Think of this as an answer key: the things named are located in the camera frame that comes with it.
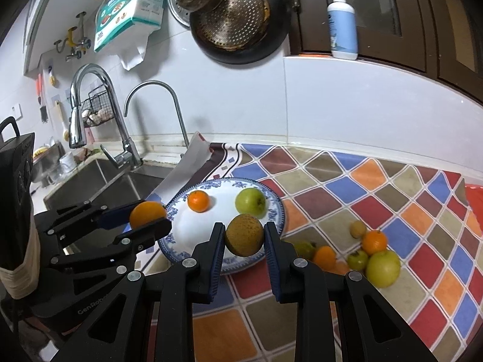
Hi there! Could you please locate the thin gooseneck faucet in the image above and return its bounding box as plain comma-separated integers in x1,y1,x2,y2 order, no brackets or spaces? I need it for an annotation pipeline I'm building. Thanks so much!
124,80,190,148

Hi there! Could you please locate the white pump bottle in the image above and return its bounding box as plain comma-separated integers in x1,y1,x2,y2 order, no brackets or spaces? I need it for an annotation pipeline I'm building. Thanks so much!
326,0,359,60

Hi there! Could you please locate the yellow handled wall tap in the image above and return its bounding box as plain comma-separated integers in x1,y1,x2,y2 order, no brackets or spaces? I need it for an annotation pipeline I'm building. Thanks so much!
53,13,93,63

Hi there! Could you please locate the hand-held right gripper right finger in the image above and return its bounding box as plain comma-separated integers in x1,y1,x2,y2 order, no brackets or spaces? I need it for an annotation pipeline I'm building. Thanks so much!
263,222,438,362

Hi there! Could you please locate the small green persimmon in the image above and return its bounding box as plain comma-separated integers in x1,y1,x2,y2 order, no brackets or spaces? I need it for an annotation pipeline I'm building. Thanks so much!
293,240,317,261
347,251,369,271

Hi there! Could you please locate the teal paper towel pack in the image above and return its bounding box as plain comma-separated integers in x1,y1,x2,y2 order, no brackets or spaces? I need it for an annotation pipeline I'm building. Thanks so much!
94,0,168,71

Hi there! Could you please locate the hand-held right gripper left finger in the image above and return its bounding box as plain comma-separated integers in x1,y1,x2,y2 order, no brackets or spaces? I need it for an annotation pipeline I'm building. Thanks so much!
53,222,227,362

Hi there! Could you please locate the orange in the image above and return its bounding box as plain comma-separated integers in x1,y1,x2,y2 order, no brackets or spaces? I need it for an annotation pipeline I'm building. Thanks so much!
313,246,337,272
129,202,167,230
361,230,389,256
187,190,210,213

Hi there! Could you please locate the steel sink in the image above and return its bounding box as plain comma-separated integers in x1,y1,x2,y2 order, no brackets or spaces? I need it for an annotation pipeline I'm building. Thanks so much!
43,156,178,261

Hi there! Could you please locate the black wire basket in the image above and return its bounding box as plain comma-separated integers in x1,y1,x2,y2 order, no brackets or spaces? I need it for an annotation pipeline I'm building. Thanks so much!
81,87,114,127

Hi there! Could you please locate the garlic bulb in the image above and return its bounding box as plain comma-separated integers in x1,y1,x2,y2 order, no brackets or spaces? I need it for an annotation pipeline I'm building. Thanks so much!
82,109,111,126

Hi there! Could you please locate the colourful checked table cover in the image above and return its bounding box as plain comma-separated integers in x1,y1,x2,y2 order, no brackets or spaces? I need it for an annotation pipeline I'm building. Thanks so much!
145,132,483,362

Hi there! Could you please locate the black frying pan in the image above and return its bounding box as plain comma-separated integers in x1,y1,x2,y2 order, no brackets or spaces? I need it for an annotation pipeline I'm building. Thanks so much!
189,0,292,65

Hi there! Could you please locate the tall chrome faucet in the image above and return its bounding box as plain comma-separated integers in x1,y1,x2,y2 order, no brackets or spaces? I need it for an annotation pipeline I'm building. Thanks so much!
69,64,143,170

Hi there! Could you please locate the dark wooden window frame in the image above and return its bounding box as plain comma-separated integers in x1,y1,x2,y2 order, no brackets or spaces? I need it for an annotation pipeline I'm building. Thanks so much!
281,0,483,97

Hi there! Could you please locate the blue and white plate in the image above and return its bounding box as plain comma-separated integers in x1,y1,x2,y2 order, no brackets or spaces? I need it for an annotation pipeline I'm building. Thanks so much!
156,178,284,275

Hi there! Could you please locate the perforated metal strainer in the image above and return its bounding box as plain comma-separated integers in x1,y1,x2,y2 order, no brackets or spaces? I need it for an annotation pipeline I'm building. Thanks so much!
194,0,270,50

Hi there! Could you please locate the large green apple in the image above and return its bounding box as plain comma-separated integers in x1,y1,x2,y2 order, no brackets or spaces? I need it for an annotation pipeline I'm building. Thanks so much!
365,249,401,289

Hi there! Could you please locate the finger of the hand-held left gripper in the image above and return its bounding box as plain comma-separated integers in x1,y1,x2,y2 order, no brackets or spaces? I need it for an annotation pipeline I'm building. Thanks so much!
35,198,147,237
48,218,173,273

